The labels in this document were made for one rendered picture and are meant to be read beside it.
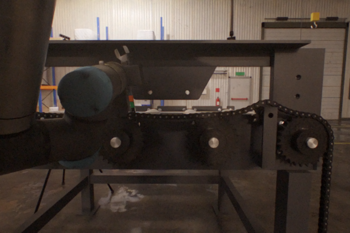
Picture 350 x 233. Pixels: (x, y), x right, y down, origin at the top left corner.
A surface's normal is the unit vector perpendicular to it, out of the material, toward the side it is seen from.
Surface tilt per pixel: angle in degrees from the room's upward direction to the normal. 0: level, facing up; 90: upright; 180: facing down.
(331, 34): 90
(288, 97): 90
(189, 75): 90
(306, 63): 90
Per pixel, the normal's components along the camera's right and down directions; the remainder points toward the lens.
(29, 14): 0.79, 0.52
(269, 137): 0.00, 0.09
